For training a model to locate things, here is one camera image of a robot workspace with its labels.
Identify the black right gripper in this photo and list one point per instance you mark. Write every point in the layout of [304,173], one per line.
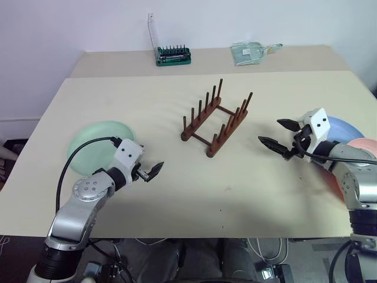
[300,144]

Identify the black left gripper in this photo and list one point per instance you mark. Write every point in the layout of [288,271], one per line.
[140,174]

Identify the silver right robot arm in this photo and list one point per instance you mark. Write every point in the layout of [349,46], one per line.
[359,182]

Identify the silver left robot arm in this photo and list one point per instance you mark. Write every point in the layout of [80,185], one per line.
[79,212]

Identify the brown wooden dish rack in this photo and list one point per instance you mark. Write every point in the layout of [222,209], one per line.
[215,146]

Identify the blue plate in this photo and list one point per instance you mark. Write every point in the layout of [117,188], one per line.
[344,129]

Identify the green plate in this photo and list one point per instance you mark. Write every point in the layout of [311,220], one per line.
[94,132]

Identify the red plate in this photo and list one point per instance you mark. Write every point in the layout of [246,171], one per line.
[362,144]

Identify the green screwdriver bit set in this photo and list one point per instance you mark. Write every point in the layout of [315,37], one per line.
[173,60]

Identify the dark rounded shape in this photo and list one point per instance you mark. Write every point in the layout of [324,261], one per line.
[238,259]

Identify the black box under table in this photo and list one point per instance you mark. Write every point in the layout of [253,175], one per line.
[275,272]

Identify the dark box beside table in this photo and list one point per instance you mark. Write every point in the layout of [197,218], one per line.
[14,146]

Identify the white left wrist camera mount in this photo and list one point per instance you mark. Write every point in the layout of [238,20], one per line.
[126,153]

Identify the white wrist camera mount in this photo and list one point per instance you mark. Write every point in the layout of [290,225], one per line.
[319,123]
[126,153]

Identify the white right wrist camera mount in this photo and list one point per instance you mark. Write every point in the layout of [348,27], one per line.
[319,123]

